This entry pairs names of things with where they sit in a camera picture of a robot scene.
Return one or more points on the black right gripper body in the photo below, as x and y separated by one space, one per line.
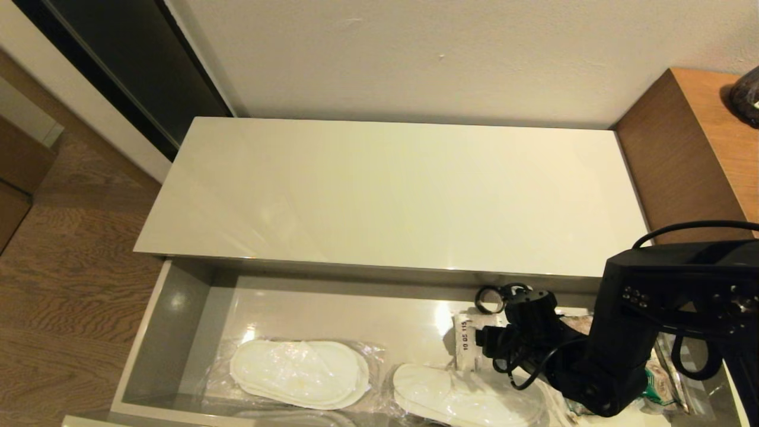
514 350

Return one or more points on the floral tissue pack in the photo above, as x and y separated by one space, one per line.
465 341

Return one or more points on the white slippers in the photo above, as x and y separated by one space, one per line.
299 373
450 394

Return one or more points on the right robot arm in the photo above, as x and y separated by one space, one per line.
652 296

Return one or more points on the glossy white drawer cabinet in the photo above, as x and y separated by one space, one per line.
415 196

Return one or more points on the black tape roll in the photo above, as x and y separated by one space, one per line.
479 299

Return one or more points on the green snack bag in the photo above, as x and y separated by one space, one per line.
655 385

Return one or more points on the brown wooden side cabinet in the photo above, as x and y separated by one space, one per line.
682 178

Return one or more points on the dark round object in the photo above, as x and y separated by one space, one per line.
748 98

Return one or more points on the dark sliding door panel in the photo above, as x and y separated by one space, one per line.
136 65

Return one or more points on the brown wooden furniture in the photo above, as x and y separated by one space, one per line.
18 172

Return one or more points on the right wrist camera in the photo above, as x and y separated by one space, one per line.
489 341

